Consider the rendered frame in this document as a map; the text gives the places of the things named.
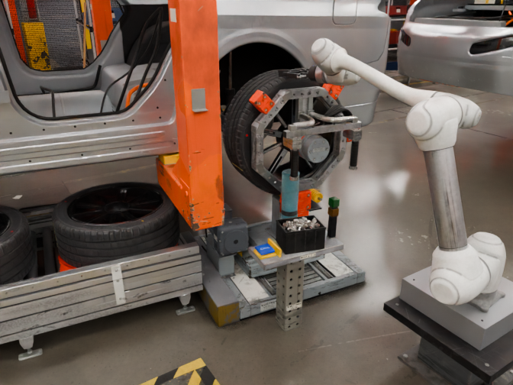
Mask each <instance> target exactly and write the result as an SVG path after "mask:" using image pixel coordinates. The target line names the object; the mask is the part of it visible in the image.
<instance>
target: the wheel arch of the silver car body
mask: <svg viewBox="0 0 513 385"><path fill-rule="evenodd" d="M231 51H232V88H233V89H235V95H236V94H237V92H238V91H239V90H240V88H241V87H244V84H246V83H248V81H250V80H251V79H252V78H253V77H255V76H258V75H260V74H262V73H265V72H267V71H270V70H293V69H297V68H305V66H304V64H303V63H302V62H301V60H300V59H299V58H298V57H297V56H296V55H295V54H294V53H293V52H292V51H290V50H289V49H287V48H286V47H284V46H282V45H280V44H277V43H274V42H271V41H266V40H254V41H250V42H246V43H243V44H240V45H238V46H236V47H234V48H232V49H230V50H229V51H228V52H226V53H225V54H223V55H222V56H221V57H220V58H219V70H220V74H219V82H220V105H226V104H227V96H226V95H225V89H228V53H229V52H231ZM289 106H290V99H289V100H288V101H287V103H286V104H284V106H283V107H282V108H281V109H280V110H279V112H278V113H279V115H280V116H281V118H282V119H283V121H289Z"/></svg>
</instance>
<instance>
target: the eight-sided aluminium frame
mask: <svg viewBox="0 0 513 385"><path fill-rule="evenodd" d="M308 97H318V98H319V99H320V100H321V101H322V102H323V103H324V105H325V106H326V107H327V108H328V109H329V108H330V107H332V106H333V105H338V104H337V102H336V101H335V100H334V98H333V97H332V96H330V95H329V94H328V91H327V90H326V89H325V88H322V87H320V86H313V87H305V88H297V89H280V90H279V92H278V93H276V95H275V97H274V98H273V99H272V101H273V102H274V103H275V105H274V106H273V107H272V108H271V110H270V111H269V112H268V113H267V115H265V114H263V113H262V112H261V113H260V115H259V116H258V117H257V118H256V120H254V122H253V124H252V125H251V167H252V168H253V169H254V170H255V171H256V172H258V174H259V175H261V176H262V177H263V178H264V179H265V180H267V181H268V182H269V183H270V184H271V185H272V186H274V188H275V189H277V190H278V191H280V192H282V183H281V182H280V181H279V180H278V179H277V178H275V177H274V175H272V174H271V173H270V172H269V171H268V170H267V169H266V168H265V167H264V166H263V130H264V129H265V127H266V126H267V125H268V124H269V123H270V122H271V121H272V119H273V118H274V117H275V116H276V114H277V113H278V112H279V110H280V109H281V108H282V107H283V106H284V104H286V103H287V101H288V100H289V99H298V98H308ZM342 116H344V115H343V113H342V112H341V113H339V114H337V115H335V116H334V117H342ZM346 139H347V138H346V137H344V136H343V131H335V132H334V148H333V152H332V153H331V154H330V156H329V157H328V158H327V159H326V161H325V162H323V164H322V165H321V166H320V167H319V168H318V170H317V171H316V172H315V174H314V175H313V176H312V177H311V178H307V179H303V180H299V191H302V190H307V189H315V188H318V187H319V186H320V185H321V184H323V182H324V181H325V180H326V179H327V177H328V176H329V175H330V174H331V172H332V171H333V170H334V168H335V167H336V166H337V165H338V164H339V163H340V162H341V161H342V159H343V158H344V157H345V153H346V151H345V150H346Z"/></svg>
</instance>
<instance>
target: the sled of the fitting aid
mask: <svg viewBox="0 0 513 385"><path fill-rule="evenodd" d="M250 247H253V246H252V244H251V243H250V242H248V250H246V251H241V252H238V253H236V254H237V255H234V259H235V261H236V262H237V263H238V265H239V266H240V267H241V268H242V270H243V271H244V272H245V274H246V275H247V276H248V277H249V278H253V277H258V276H261V275H264V274H268V273H272V272H276V271H277V267H274V268H272V269H268V270H264V269H263V268H262V267H261V266H260V265H259V264H258V263H257V262H256V261H255V260H254V259H253V257H252V256H251V255H250V254H249V248H250ZM324 257H325V254H323V255H320V256H317V257H312V258H309V259H306V260H305V264H306V263H309V262H312V261H316V260H320V259H324Z"/></svg>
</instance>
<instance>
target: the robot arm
mask: <svg viewBox="0 0 513 385"><path fill-rule="evenodd" d="M311 56H312V59H313V61H314V62H315V63H316V65H313V66H311V67H309V68H297V69H293V70H278V73H279V76H287V77H288V78H293V79H301V78H305V79H307V78H309V79H310V80H311V81H312V82H318V83H327V84H328V83H329V84H332V85H335V86H350V85H353V84H356V83H358V82H359V81H360V78H363V79H365V80H366V81H367V82H369V83H371V84H373V85H374V86H375V87H377V88H379V89H381V90H382V91H383V92H385V93H387V94H389V95H390V96H392V97H394V98H396V99H398V100H399V101H401V102H404V103H405V104H407V105H410V106H411V107H413V108H412V109H411V111H410V112H409V113H408V115H407V118H406V121H405V124H406V128H407V130H408V133H409V134H410V135H411V136H412V137H413V138H414V139H415V142H416V144H417V145H418V148H419V149H420V150H422V151H424V160H425V165H426V170H427V179H428V184H429V189H430V194H431V203H432V208H433V213H434V222H435V227H436V232H437V240H438V246H437V248H436V249H435V250H434V252H433V254H432V266H431V275H430V276H429V287H430V291H431V294H432V295H433V297H434V298H435V299H436V300H438V301H439V302H441V303H444V304H448V305H455V306H458V305H462V304H464V303H468V304H470V305H471V306H474V307H476V308H477V309H478V310H480V311H481V312H488V311H489V308H490V307H491V306H493V305H494V304H495V303H496V302H498V301H499V300H500V299H502V298H505V292H503V291H501V290H498V285H499V283H500V280H501V278H502V274H503V270H504V267H505V259H506V252H505V246H504V244H503V242H502V241H501V240H500V238H499V237H497V236H495V235H493V234H490V233H486V232H477V233H475V234H473V235H471V236H469V237H468V238H467V237H466V228H465V222H464V217H463V207H462V202H461V197H460V188H459V182H458V177H457V167H456V162H455V156H454V152H453V145H455V143H456V140H457V129H458V128H462V129H466V128H472V127H474V126H476V125H477V124H478V122H479V120H480V117H481V114H482V112H481V110H480V107H479V106H478V105H476V104H475V103H474V102H472V101H470V100H469V99H465V98H463V97H460V96H458V95H453V94H450V93H445V92H438V91H428V90H421V89H413V88H411V87H408V86H405V85H403V84H401V83H400V82H397V81H395V80H394V79H392V78H390V77H388V76H386V75H385V74H383V73H381V72H379V71H378V70H375V69H373V68H372V67H371V66H368V65H366V64H365V63H363V62H361V61H359V60H357V59H355V58H353V57H350V56H349V55H347V52H346V50H345V49H344V48H342V47H340V46H338V45H337V44H335V43H333V42H332V41H331V40H328V39H326V38H320V39H318V40H316V41H315V42H314V43H313V45H312V47H311Z"/></svg>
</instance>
